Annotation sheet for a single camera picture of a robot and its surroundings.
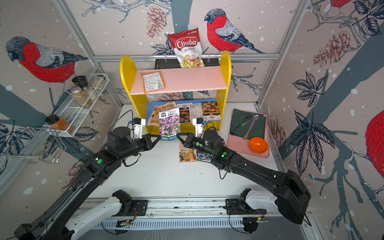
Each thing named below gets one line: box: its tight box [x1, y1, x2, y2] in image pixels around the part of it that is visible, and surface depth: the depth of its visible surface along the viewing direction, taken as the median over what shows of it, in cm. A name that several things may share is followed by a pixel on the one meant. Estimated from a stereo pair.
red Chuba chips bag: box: [167, 28, 205, 68], surface depth 85 cm
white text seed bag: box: [188, 102, 204, 123], surface depth 99 cm
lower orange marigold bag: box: [201, 101, 221, 121], surface depth 100 cm
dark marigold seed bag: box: [179, 103, 191, 124], surface depth 97 cm
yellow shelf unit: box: [120, 50, 232, 134], surface depth 78 cm
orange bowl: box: [249, 136, 268, 154], surface depth 95 cm
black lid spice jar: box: [71, 75, 89, 90], surface depth 76 cm
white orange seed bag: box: [140, 70, 166, 94], surface depth 78 cm
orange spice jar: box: [45, 114, 70, 131], surface depth 62 cm
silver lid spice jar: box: [70, 86, 89, 107], surface depth 74 cm
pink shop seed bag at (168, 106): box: [160, 101, 177, 112], surface depth 102 cm
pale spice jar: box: [91, 75, 106, 91], surface depth 87 cm
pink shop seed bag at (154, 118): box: [147, 105, 161, 127], surface depth 97 cm
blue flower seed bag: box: [197, 152, 213, 160], surface depth 92 cm
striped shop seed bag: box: [179, 142, 197, 164], surface depth 94 cm
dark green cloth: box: [230, 108, 265, 140], surface depth 109 cm
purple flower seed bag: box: [159, 108, 181, 141], surface depth 74 cm
